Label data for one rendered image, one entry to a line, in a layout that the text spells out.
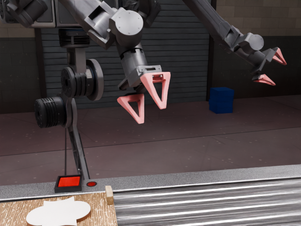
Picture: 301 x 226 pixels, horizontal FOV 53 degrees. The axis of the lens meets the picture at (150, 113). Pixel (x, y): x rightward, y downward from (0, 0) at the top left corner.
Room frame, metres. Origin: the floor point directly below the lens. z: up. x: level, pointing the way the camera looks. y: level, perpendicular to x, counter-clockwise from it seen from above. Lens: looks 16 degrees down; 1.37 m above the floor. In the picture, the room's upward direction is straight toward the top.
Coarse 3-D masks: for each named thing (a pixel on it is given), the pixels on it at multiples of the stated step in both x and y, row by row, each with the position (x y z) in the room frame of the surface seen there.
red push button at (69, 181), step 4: (60, 180) 0.82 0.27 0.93; (64, 180) 0.82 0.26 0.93; (68, 180) 0.82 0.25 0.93; (72, 180) 0.82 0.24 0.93; (76, 180) 0.82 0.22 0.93; (60, 184) 0.79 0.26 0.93; (64, 184) 0.79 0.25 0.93; (68, 184) 0.79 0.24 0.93; (72, 184) 0.79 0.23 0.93; (76, 184) 0.79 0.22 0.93
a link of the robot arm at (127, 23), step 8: (112, 8) 0.75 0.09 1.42; (120, 8) 0.65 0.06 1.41; (112, 16) 0.64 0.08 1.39; (120, 16) 0.64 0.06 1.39; (128, 16) 0.64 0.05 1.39; (136, 16) 0.65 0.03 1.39; (112, 24) 0.65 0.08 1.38; (120, 24) 0.63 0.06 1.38; (128, 24) 0.63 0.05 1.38; (136, 24) 0.64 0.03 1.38; (88, 32) 0.72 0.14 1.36; (112, 32) 0.68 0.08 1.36; (120, 32) 0.62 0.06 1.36; (128, 32) 0.63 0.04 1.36; (136, 32) 0.63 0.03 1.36; (96, 40) 0.72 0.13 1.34; (104, 40) 0.70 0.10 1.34; (112, 40) 0.73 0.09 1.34; (120, 40) 0.65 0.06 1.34; (128, 40) 0.64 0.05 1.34; (136, 40) 0.65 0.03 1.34; (104, 48) 0.73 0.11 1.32
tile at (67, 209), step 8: (64, 200) 0.68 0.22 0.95; (72, 200) 0.68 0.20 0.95; (40, 208) 0.64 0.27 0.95; (48, 208) 0.64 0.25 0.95; (56, 208) 0.64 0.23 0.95; (64, 208) 0.64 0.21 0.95; (72, 208) 0.64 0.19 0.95; (80, 208) 0.64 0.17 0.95; (88, 208) 0.64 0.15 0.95; (32, 216) 0.61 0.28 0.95; (40, 216) 0.61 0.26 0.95; (48, 216) 0.61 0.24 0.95; (56, 216) 0.61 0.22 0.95; (64, 216) 0.61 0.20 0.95; (72, 216) 0.61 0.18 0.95; (80, 216) 0.61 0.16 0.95; (88, 216) 0.62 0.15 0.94; (32, 224) 0.58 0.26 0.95; (40, 224) 0.58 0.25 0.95; (48, 224) 0.58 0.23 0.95; (56, 224) 0.58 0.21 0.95; (64, 224) 0.58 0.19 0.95; (72, 224) 0.58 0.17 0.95
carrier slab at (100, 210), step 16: (0, 208) 0.66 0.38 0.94; (16, 208) 0.66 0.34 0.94; (32, 208) 0.66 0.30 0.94; (96, 208) 0.66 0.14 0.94; (112, 208) 0.66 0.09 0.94; (0, 224) 0.59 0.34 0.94; (16, 224) 0.59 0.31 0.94; (80, 224) 0.59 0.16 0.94; (96, 224) 0.59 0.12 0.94; (112, 224) 0.59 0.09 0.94
